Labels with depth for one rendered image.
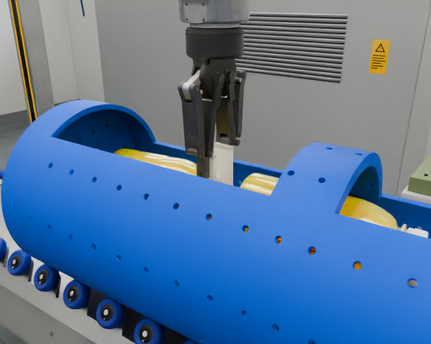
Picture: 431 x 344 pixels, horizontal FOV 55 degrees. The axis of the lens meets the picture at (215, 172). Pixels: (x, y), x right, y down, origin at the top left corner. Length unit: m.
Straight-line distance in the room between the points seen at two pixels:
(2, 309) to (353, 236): 0.67
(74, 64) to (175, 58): 3.26
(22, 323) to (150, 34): 2.22
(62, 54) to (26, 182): 5.13
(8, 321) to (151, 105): 2.21
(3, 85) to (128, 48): 2.64
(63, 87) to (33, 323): 5.06
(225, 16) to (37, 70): 0.90
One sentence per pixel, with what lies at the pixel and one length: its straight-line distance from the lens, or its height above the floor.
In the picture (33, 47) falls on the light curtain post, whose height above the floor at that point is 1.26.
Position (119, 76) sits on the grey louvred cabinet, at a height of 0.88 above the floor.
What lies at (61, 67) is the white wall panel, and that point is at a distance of 5.72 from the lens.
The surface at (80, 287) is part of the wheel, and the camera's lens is 0.69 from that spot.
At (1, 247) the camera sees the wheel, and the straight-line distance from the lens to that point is 0.85.
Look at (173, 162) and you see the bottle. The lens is 0.64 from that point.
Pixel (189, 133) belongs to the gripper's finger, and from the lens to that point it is 0.54.
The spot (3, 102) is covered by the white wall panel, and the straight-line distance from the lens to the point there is 5.39.
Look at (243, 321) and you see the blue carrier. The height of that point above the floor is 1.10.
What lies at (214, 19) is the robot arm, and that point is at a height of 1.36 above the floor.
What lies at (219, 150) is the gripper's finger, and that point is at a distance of 0.62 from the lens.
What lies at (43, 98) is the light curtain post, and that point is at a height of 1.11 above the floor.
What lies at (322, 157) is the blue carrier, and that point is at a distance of 0.45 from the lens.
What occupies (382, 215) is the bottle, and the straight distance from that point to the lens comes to 0.46.
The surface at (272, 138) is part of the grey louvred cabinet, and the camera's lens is 2.33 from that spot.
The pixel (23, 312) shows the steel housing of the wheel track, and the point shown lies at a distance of 0.83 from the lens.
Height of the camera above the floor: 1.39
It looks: 23 degrees down
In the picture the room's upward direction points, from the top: straight up
